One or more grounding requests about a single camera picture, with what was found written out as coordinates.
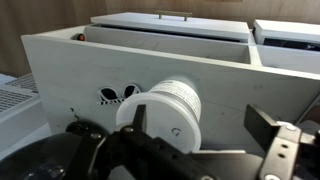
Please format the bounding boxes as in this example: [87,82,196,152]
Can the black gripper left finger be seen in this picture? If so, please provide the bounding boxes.
[109,104,218,180]

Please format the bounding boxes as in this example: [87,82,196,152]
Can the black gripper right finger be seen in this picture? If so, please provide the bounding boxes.
[244,104,320,180]

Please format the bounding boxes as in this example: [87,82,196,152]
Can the white plastic jar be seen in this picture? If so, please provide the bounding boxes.
[115,91,203,155]

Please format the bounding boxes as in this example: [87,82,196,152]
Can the white television stand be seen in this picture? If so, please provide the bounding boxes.
[20,11,320,162]

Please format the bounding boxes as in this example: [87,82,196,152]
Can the black white patterned glasses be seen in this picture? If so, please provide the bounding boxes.
[97,83,142,107]

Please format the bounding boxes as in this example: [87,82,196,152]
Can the small red brown object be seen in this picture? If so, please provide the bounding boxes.
[73,32,87,43]

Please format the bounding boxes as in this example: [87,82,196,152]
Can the white perforated heater panel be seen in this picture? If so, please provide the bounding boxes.
[0,72,51,158]

